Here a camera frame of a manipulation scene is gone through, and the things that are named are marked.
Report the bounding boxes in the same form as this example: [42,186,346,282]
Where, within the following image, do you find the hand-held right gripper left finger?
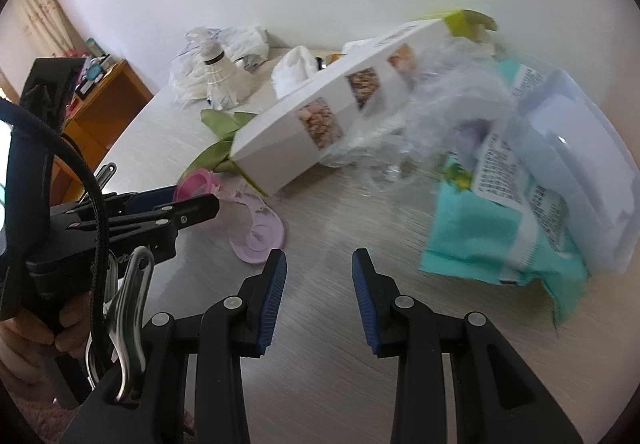
[59,248,289,444]

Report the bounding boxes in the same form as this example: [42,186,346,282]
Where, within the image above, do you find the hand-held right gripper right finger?
[351,248,585,444]

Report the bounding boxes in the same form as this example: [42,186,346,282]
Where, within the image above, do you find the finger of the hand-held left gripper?
[97,188,177,216]
[70,194,222,237]

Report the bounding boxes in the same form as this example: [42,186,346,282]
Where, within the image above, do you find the pink plastic ring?
[172,167,223,206]

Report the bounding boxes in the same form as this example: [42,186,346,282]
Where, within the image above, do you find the green satin ribbon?
[179,108,256,176]

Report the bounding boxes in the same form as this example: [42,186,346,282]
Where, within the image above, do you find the teal wet wipes packet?
[417,58,593,327]

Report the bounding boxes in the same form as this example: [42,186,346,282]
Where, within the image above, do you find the white glove red cuff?
[271,45,322,98]

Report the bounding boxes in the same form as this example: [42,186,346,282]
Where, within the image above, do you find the white plastic bag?
[169,25,272,106]

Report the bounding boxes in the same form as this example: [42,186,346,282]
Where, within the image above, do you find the clear plastic bag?
[320,36,518,197]

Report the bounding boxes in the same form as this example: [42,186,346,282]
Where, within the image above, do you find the translucent plastic bowl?
[500,69,633,275]

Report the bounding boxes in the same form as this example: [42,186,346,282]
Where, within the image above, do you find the person's left hand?
[0,295,93,407]

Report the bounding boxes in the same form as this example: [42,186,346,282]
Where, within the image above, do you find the metal spring clip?
[92,163,118,190]
[85,246,156,407]

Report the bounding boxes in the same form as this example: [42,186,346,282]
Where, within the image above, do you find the lilac curled plastic strip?
[217,186,289,266]

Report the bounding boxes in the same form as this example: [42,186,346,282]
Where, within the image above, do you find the light wooden table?
[85,44,640,444]

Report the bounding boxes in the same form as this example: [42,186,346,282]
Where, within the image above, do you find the wooden corner shelf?
[47,59,156,205]

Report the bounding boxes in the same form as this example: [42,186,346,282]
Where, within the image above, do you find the items on shelf top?
[74,53,115,99]

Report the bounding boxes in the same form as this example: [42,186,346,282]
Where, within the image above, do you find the white shuttlecock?
[199,41,256,109]

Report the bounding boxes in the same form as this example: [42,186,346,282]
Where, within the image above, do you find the white box food pictures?
[231,9,501,197]

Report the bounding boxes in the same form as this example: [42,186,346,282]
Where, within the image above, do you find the patterned curtain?
[7,0,81,60]

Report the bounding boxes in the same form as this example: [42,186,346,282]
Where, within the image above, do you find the black cable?
[0,99,111,380]

